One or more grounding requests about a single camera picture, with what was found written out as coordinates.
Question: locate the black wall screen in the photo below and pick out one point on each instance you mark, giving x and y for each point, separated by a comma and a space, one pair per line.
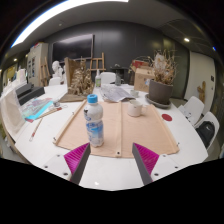
71, 48

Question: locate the clear spray bottle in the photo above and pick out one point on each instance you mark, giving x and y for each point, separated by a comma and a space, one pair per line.
118, 80

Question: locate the wooden easel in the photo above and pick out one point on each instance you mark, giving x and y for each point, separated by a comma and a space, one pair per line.
97, 65

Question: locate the grey printed newspaper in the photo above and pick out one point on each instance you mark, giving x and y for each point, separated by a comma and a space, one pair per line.
115, 93

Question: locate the black box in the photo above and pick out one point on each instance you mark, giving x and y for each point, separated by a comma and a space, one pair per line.
30, 94

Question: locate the bright ceiling light panel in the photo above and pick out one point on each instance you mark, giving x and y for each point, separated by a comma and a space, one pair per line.
63, 8

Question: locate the small green-labelled bottle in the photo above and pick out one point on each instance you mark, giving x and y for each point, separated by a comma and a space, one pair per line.
98, 80

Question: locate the round ceiling spotlight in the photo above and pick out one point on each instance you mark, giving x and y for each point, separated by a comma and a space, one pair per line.
186, 39

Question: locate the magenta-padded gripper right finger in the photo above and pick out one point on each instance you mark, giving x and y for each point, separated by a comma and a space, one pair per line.
146, 160

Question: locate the grey pot with dried plant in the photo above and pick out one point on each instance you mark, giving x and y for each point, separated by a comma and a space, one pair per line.
160, 91

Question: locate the wooden figure sculpture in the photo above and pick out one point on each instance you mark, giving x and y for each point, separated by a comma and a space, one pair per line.
202, 91

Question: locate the white plaster bust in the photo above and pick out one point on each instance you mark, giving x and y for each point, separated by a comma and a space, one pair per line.
57, 69

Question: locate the colourful booklet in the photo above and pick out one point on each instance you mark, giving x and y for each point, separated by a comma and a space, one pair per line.
35, 108

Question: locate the red pencil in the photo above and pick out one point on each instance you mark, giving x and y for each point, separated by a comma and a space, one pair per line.
36, 130

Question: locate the white stretched canvas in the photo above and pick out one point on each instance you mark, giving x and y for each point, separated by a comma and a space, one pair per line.
11, 111

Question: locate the stack of papers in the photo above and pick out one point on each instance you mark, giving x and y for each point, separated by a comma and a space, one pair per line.
187, 112

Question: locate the small white cup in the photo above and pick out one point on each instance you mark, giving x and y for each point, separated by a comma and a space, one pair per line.
134, 93

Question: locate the white blue-capped drink bottle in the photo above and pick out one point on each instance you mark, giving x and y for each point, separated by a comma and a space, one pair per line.
94, 123

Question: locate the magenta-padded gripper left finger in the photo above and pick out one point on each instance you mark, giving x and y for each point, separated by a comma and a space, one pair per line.
76, 160

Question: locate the brown cardboard box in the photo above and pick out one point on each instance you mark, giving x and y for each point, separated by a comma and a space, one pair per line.
142, 80

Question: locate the brown relief sculpture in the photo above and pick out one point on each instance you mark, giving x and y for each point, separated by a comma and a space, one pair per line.
80, 85

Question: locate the white ceramic mug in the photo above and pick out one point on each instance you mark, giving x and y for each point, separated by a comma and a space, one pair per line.
134, 108

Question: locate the white cabinet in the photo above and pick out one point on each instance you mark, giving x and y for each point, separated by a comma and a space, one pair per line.
35, 63

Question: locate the black backpack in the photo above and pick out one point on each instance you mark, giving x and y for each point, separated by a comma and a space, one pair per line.
205, 133

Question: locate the red cardboard box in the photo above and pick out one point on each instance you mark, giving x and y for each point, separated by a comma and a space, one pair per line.
139, 63

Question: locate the flat round red coaster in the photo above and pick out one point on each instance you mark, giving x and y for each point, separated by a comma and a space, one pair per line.
166, 117

